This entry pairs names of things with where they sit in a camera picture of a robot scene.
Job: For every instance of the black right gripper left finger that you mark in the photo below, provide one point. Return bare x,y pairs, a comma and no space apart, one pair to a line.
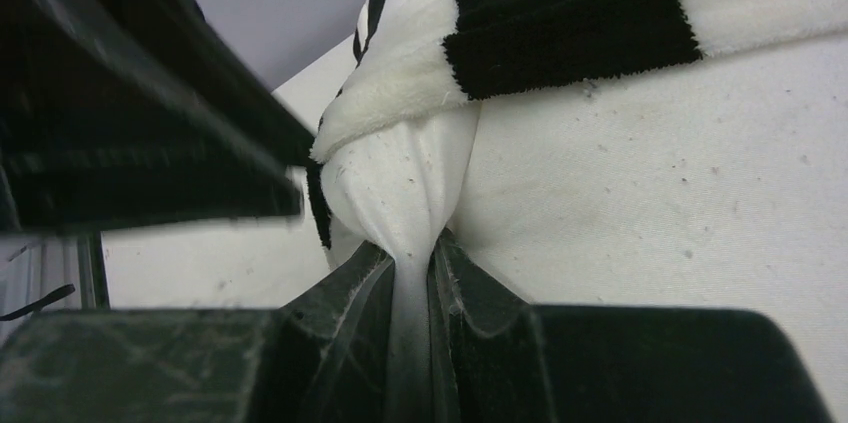
320,358

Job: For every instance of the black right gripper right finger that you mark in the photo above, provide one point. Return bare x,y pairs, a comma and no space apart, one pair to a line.
498,358

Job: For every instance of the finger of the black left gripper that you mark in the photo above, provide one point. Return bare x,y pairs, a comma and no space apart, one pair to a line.
129,113

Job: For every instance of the white pillow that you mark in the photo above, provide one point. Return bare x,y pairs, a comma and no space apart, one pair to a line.
719,184

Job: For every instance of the black white striped pillowcase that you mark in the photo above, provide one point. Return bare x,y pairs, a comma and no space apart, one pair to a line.
415,58

